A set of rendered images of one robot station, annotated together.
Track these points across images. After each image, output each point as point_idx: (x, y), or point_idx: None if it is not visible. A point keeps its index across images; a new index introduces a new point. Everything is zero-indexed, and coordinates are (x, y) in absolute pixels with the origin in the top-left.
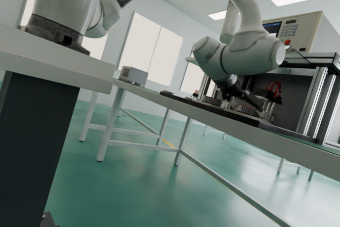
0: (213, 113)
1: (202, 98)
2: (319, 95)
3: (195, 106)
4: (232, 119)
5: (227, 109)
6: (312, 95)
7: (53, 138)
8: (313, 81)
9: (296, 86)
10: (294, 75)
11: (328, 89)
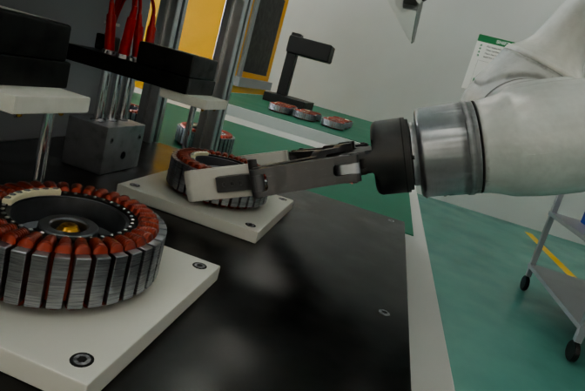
0: (433, 285)
1: (123, 280)
2: (175, 25)
3: (433, 333)
4: (416, 259)
5: (264, 230)
6: (236, 58)
7: None
8: (243, 18)
9: None
10: None
11: (186, 7)
